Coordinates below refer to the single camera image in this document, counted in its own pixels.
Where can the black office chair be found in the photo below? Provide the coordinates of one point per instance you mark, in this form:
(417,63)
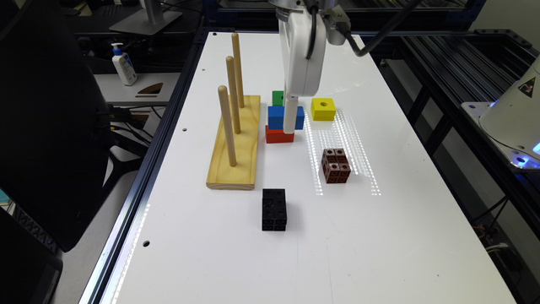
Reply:
(60,157)

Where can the red wooden block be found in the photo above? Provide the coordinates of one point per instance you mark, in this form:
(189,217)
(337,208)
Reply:
(277,136)

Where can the blue wooden block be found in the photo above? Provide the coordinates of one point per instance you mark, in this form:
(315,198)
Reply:
(275,118)

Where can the green wooden block with hole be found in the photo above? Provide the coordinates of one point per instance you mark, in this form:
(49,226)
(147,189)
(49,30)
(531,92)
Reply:
(277,98)

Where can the grey monitor stand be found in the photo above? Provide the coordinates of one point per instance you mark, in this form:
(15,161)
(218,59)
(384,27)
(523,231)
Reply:
(147,21)

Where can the yellow wooden cube with hole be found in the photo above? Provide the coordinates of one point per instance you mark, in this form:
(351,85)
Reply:
(323,109)

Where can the front wooden peg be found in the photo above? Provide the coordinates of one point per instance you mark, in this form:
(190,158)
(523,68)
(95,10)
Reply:
(227,124)

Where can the wooden peg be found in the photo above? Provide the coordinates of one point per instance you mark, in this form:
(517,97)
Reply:
(234,106)
(238,72)
(227,124)

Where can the middle wooden peg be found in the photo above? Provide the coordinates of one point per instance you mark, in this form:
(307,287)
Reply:
(234,106)

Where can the rear wooden peg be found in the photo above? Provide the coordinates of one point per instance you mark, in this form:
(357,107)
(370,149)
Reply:
(238,72)

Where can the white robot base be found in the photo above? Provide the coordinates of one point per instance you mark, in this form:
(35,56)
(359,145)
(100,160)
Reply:
(512,121)

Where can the black studded brick block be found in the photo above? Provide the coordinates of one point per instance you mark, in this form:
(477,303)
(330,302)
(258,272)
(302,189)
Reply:
(274,212)

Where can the brown studded brick cube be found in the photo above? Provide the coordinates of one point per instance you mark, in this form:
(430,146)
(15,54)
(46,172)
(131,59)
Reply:
(335,166)

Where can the wooden peg base board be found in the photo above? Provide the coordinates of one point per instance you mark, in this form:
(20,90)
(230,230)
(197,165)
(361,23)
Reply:
(221,175)

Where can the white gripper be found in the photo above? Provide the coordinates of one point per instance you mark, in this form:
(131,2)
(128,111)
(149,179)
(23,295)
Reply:
(302,75)

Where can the white lotion pump bottle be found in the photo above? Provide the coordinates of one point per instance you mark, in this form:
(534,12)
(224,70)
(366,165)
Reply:
(123,65)

